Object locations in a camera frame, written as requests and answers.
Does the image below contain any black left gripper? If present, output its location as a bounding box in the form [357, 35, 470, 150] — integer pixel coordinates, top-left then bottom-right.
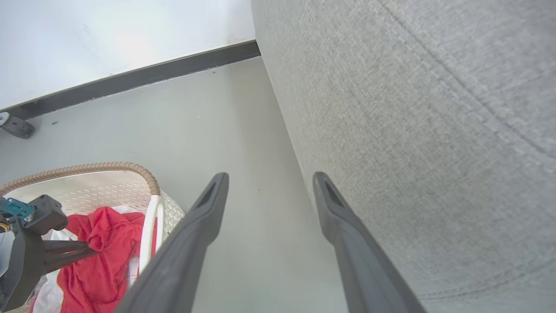
[0, 215, 99, 312]

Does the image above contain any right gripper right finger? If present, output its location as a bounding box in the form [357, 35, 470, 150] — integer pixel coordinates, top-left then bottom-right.
[313, 171, 428, 313]

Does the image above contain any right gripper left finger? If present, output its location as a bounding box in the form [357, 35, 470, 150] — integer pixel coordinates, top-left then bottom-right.
[114, 172, 230, 313]

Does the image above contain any red and white jersey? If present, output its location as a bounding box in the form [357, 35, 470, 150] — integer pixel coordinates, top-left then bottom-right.
[33, 206, 158, 313]

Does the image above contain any beige perforated laundry basket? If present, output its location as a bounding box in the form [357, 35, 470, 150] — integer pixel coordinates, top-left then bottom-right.
[0, 162, 186, 313]

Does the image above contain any white garment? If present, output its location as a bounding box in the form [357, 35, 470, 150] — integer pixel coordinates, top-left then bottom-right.
[34, 228, 140, 313]

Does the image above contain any grey fabric sofa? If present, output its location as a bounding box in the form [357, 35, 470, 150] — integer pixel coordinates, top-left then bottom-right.
[251, 0, 556, 313]

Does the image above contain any black baseboard strip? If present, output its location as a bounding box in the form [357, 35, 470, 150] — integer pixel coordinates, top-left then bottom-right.
[0, 39, 261, 121]

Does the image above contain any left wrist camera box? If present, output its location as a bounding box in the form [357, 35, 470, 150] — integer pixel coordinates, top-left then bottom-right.
[27, 194, 69, 236]

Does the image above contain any teal left cable connector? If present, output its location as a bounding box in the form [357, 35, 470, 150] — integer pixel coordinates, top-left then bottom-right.
[0, 196, 35, 222]

